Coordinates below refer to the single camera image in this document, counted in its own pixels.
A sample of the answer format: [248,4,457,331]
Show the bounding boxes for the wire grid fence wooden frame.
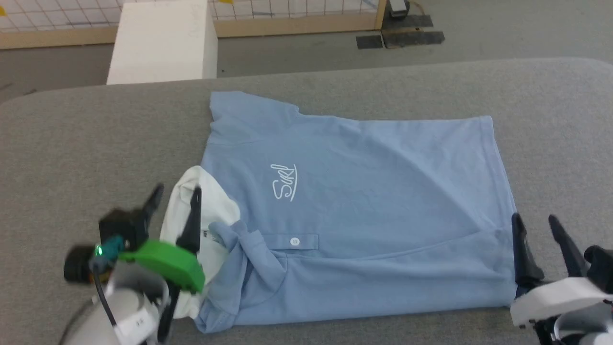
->
[0,0,387,50]

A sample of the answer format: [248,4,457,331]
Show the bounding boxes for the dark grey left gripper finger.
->
[142,184,165,226]
[176,187,202,255]

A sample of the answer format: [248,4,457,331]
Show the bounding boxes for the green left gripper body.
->
[117,240,206,294]

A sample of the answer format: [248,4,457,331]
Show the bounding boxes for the white rectangular block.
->
[106,0,218,85]

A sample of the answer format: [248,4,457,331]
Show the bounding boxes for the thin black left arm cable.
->
[92,259,120,331]

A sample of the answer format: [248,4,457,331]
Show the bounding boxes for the grey fabric table cover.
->
[0,58,613,345]

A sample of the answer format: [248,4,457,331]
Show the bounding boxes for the large black floor mat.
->
[382,14,446,49]

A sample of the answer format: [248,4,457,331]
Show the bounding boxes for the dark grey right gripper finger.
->
[511,213,545,289]
[548,215,590,279]

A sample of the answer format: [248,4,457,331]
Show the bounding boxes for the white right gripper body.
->
[510,276,613,327]

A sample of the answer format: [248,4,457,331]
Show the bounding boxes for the light blue polo shirt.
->
[159,91,519,334]

